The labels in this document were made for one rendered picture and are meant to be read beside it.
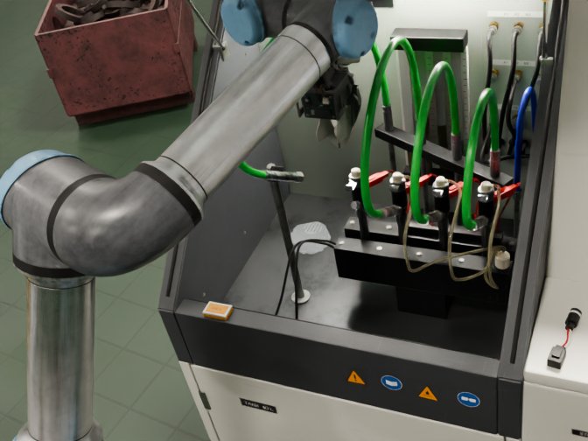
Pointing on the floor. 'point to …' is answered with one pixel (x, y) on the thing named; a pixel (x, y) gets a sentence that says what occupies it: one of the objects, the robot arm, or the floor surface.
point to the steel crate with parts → (118, 55)
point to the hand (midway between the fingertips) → (340, 138)
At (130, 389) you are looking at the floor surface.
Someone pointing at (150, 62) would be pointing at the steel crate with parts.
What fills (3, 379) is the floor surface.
